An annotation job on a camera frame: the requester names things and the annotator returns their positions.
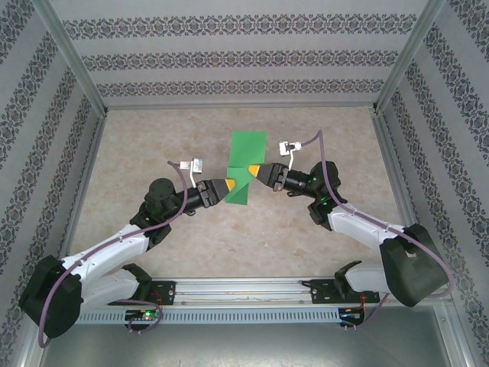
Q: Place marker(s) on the green paper sheet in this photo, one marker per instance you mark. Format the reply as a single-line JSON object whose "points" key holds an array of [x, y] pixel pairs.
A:
{"points": [[248, 149]]}

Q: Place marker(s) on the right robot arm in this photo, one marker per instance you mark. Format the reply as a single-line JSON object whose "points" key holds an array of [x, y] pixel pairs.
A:
{"points": [[412, 275]]}

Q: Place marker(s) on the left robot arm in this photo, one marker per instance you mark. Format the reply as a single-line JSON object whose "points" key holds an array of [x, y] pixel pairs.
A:
{"points": [[114, 283]]}

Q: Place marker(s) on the sheet metal tray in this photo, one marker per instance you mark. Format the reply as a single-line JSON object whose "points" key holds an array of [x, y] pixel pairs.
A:
{"points": [[244, 348]]}

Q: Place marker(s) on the left controller circuit board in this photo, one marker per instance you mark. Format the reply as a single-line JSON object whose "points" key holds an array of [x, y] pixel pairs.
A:
{"points": [[143, 314]]}

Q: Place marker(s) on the controller circuit board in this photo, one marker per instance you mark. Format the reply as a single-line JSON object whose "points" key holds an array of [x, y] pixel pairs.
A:
{"points": [[349, 314], [143, 314]]}

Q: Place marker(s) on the right controller circuit board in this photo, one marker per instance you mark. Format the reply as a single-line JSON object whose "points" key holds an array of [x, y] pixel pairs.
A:
{"points": [[349, 314]]}

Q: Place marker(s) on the aluminium table side rail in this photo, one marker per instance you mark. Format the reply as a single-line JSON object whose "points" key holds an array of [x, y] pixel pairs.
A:
{"points": [[401, 191], [83, 191]]}

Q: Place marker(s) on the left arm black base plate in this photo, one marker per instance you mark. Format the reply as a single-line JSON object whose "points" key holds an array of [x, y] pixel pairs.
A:
{"points": [[168, 292]]}

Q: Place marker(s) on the aluminium mounting rail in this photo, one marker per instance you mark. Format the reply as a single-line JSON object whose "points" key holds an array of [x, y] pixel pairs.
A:
{"points": [[244, 288]]}

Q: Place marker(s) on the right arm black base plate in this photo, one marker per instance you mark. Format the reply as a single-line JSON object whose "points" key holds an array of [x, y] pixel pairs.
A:
{"points": [[322, 292]]}

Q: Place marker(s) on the aluminium frame post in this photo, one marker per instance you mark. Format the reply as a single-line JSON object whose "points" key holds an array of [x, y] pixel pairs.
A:
{"points": [[408, 57], [72, 57]]}

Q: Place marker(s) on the aluminium frame leg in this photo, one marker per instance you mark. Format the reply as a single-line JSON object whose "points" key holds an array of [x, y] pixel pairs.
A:
{"points": [[456, 336], [28, 357]]}

